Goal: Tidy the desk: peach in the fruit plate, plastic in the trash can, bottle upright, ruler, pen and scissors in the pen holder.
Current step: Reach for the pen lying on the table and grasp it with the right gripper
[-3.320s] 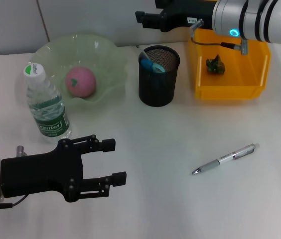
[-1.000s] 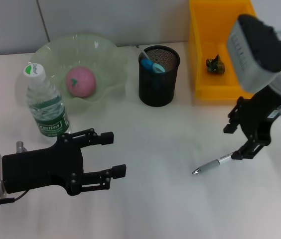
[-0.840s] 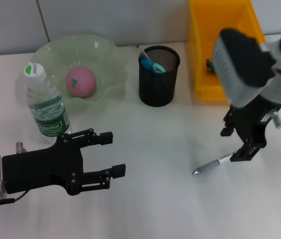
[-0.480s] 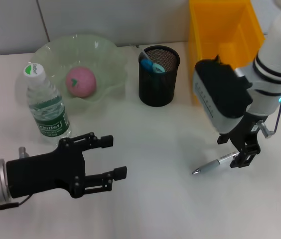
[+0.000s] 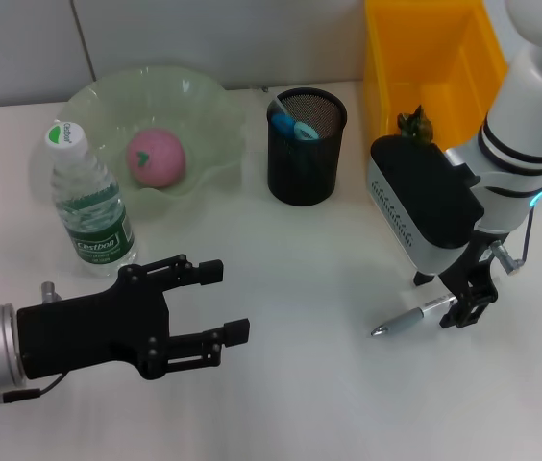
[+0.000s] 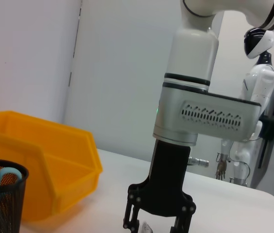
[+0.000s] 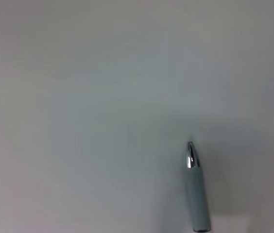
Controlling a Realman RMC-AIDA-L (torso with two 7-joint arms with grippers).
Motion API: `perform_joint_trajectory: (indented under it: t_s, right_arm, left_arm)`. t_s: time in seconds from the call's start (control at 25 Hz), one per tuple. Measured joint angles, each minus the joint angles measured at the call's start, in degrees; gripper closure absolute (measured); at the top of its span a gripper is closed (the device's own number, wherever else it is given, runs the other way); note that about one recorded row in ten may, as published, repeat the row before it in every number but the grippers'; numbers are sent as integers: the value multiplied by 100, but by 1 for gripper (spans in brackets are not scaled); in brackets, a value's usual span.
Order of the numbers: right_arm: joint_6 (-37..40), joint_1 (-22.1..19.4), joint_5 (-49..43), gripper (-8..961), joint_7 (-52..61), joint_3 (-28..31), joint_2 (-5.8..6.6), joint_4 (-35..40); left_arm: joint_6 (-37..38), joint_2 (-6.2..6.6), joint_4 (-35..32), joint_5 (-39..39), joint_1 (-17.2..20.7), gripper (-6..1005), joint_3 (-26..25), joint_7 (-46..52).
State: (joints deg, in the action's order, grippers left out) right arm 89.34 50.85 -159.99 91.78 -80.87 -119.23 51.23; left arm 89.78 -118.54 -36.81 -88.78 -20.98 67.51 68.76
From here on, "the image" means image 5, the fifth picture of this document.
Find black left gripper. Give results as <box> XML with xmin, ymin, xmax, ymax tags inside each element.
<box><xmin>16</xmin><ymin>254</ymin><xmax>252</xmax><ymax>380</ymax></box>

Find yellow plastic bin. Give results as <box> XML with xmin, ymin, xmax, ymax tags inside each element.
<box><xmin>364</xmin><ymin>0</ymin><xmax>510</xmax><ymax>145</ymax></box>

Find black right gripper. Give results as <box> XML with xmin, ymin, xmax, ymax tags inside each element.
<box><xmin>412</xmin><ymin>230</ymin><xmax>510</xmax><ymax>329</ymax></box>

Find clear water bottle green label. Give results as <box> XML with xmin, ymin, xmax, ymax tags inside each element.
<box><xmin>44</xmin><ymin>119</ymin><xmax>139</xmax><ymax>279</ymax></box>

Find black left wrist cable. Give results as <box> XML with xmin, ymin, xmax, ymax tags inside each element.
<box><xmin>0</xmin><ymin>372</ymin><xmax>68</xmax><ymax>415</ymax></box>

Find silver ballpoint pen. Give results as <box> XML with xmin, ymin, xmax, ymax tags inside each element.
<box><xmin>370</xmin><ymin>292</ymin><xmax>459</xmax><ymax>339</ymax></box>

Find pink peach toy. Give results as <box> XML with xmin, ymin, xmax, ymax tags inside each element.
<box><xmin>125</xmin><ymin>128</ymin><xmax>187</xmax><ymax>189</ymax></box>

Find grey right wrist cable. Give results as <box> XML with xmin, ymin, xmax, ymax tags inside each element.
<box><xmin>489</xmin><ymin>206</ymin><xmax>537</xmax><ymax>276</ymax></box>

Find blue child scissors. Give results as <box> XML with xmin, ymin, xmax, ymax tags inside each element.
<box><xmin>270</xmin><ymin>112</ymin><xmax>321</xmax><ymax>144</ymax></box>

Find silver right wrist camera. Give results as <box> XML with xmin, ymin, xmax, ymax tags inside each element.
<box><xmin>365</xmin><ymin>134</ymin><xmax>486</xmax><ymax>276</ymax></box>

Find green glass fruit bowl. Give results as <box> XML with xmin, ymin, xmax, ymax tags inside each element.
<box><xmin>30</xmin><ymin>64</ymin><xmax>249</xmax><ymax>225</ymax></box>

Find clear plastic ruler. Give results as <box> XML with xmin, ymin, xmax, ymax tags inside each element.
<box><xmin>249</xmin><ymin>84</ymin><xmax>301</xmax><ymax>129</ymax></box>

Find black mesh pen holder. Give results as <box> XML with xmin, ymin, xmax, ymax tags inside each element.
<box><xmin>266</xmin><ymin>87</ymin><xmax>350</xmax><ymax>208</ymax></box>

